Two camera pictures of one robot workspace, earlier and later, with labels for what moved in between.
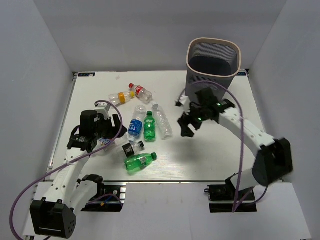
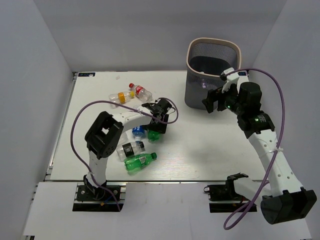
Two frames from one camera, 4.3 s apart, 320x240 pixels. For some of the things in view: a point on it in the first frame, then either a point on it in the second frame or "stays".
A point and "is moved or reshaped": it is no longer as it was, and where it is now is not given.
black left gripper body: [105, 128] to [160, 127]
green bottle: [137, 161] stays
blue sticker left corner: [87, 74] stays
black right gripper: [184, 121] to [218, 95]
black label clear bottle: [131, 148] is moved or reshaped
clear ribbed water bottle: [162, 122] is moved or reshaped
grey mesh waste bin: [213, 63] stays
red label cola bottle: [141, 93] stays
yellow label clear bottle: [121, 97] stays
